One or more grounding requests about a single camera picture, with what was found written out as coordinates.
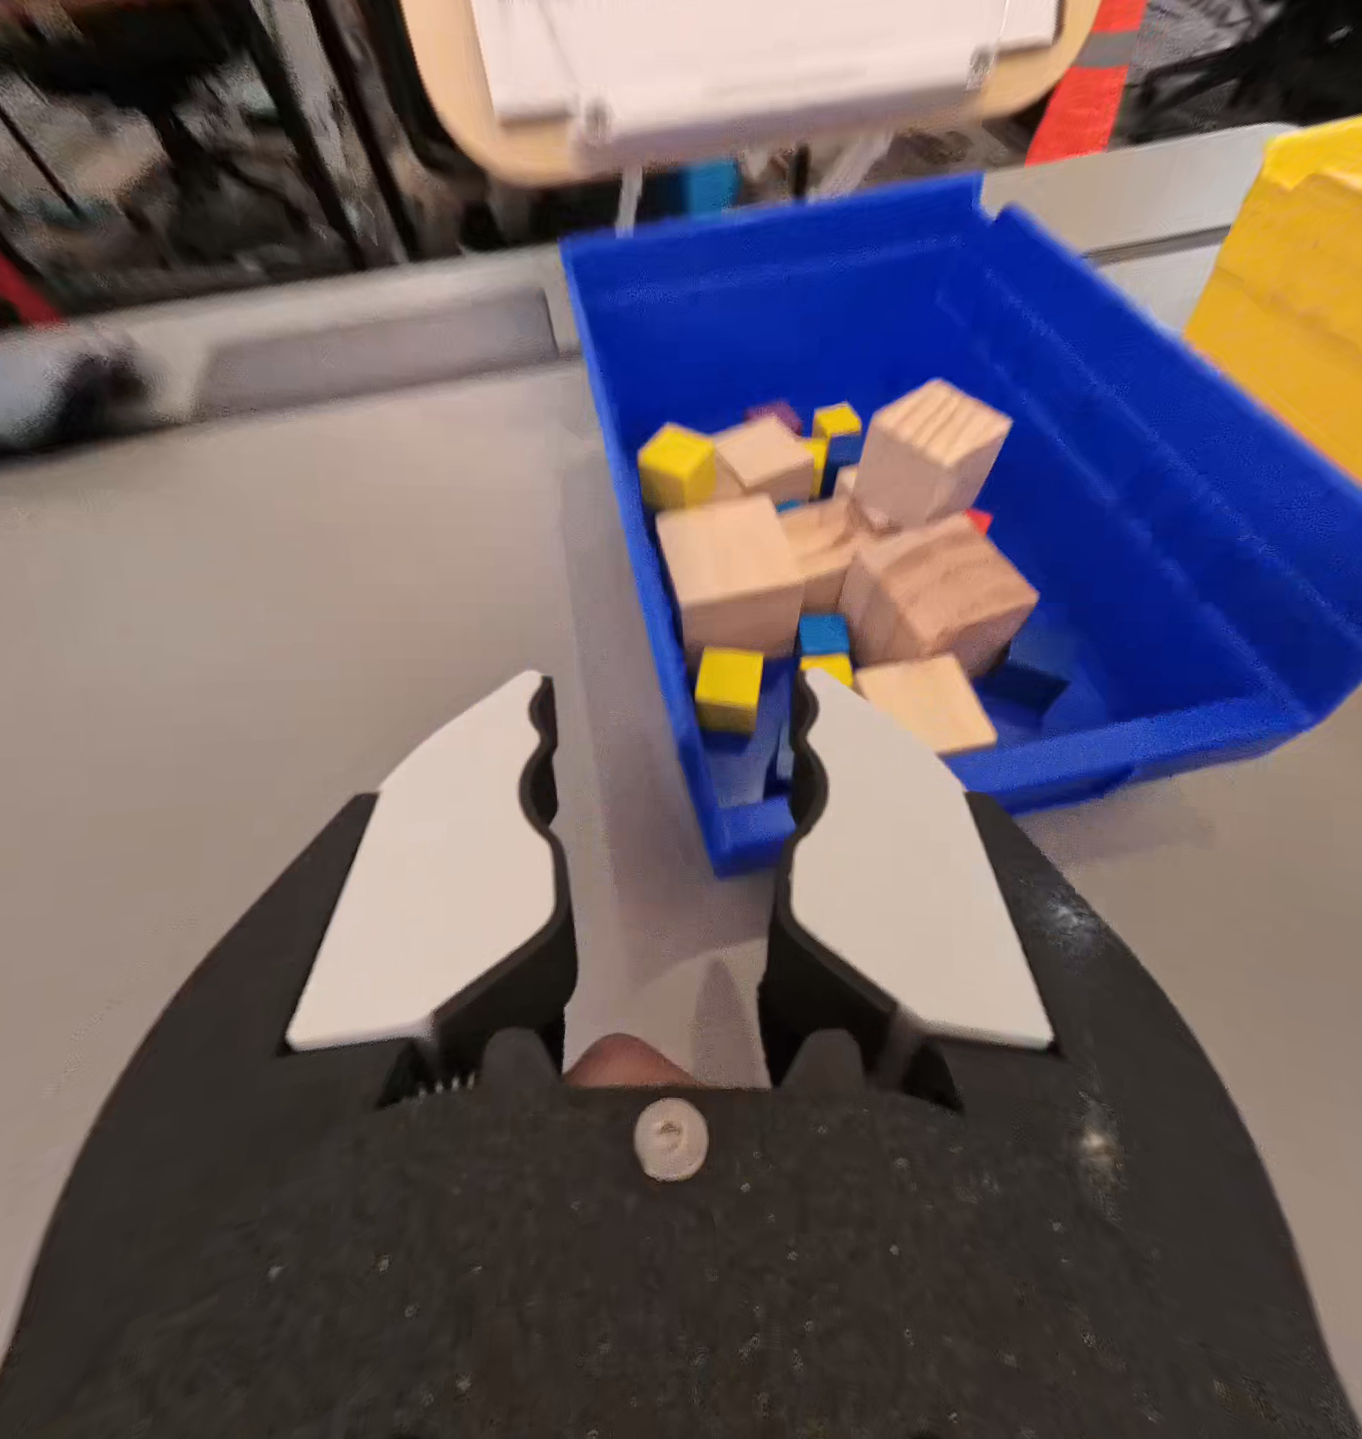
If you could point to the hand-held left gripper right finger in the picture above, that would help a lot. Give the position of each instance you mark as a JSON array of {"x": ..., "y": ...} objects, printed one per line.
[{"x": 917, "y": 899}]

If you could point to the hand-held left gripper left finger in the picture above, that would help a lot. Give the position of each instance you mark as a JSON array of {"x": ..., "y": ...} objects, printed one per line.
[{"x": 433, "y": 887}]

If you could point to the small yellow cube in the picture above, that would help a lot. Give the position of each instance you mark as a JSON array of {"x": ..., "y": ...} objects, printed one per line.
[
  {"x": 729, "y": 689},
  {"x": 826, "y": 669},
  {"x": 836, "y": 420},
  {"x": 676, "y": 467}
]

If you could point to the small light blue cube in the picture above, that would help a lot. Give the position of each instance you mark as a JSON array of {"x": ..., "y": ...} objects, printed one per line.
[{"x": 824, "y": 634}]

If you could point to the pile of plain wooden cubes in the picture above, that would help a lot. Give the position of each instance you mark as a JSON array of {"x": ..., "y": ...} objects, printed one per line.
[{"x": 939, "y": 595}]

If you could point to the blue plastic bin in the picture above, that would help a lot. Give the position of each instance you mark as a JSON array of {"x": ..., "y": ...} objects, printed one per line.
[{"x": 1176, "y": 562}]

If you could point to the small purple cube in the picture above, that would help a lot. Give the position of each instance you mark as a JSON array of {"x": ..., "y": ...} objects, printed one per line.
[{"x": 773, "y": 416}]

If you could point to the yellow plastic bin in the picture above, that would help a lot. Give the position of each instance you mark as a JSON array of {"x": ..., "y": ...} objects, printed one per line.
[{"x": 1310, "y": 280}]

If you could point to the red bag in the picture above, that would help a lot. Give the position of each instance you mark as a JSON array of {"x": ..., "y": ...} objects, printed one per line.
[{"x": 1, "y": 286}]

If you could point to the teal bag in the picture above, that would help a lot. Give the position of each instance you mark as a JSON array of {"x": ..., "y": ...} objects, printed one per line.
[{"x": 698, "y": 187}]

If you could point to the beige wooden board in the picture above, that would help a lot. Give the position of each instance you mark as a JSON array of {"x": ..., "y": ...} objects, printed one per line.
[{"x": 456, "y": 101}]

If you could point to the white desk stand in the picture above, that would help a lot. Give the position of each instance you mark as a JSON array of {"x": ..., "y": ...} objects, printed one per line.
[{"x": 772, "y": 123}]

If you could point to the orange traffic cone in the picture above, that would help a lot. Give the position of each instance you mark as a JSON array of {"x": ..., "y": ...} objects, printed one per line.
[{"x": 1087, "y": 78}]

